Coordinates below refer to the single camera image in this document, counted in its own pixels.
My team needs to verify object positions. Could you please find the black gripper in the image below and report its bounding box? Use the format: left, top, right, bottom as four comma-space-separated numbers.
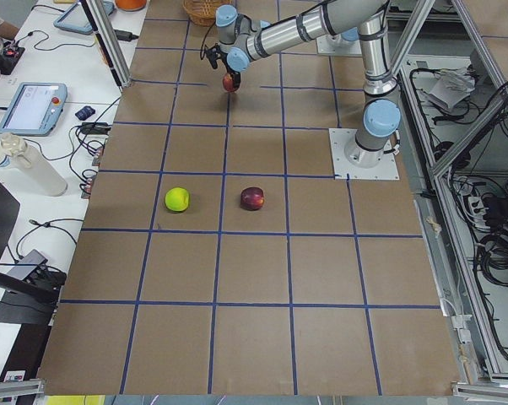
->
222, 50, 241, 75

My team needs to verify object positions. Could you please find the red apple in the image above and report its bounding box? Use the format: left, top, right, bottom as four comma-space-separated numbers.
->
222, 73, 240, 93

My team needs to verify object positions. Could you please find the dark purple apple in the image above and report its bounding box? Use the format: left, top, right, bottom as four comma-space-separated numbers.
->
240, 186, 265, 211

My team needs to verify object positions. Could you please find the green apple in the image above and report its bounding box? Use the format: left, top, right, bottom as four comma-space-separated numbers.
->
165, 187, 190, 213

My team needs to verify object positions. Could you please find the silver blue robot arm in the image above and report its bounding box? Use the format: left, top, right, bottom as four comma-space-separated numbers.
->
203, 1, 401, 168

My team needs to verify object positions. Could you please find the woven wicker basket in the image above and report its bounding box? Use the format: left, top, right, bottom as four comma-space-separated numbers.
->
182, 0, 232, 27

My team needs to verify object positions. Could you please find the orange object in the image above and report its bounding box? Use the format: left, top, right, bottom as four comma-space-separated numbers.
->
115, 0, 147, 12

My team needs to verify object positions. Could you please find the far teach pendant tablet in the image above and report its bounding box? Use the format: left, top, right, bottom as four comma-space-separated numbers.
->
53, 2, 94, 35

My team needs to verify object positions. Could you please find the teach pendant tablet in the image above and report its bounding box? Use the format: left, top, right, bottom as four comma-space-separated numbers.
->
0, 82, 68, 137
53, 2, 94, 35

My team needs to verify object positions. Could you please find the near teach pendant tablet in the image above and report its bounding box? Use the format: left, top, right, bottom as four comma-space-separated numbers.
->
0, 82, 68, 137

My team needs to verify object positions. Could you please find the white spray bottle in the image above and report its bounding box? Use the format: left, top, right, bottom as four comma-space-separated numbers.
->
0, 133, 68, 197

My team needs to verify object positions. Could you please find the white power strip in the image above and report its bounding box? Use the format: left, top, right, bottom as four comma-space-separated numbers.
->
464, 195, 486, 219

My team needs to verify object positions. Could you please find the black monitor stand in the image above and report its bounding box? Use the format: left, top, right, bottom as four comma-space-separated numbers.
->
0, 183, 66, 325

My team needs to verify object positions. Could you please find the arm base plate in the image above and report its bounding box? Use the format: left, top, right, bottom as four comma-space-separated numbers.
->
328, 128, 400, 181
316, 35, 361, 57

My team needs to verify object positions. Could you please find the aluminium frame post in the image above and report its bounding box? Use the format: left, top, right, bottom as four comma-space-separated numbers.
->
80, 0, 132, 89

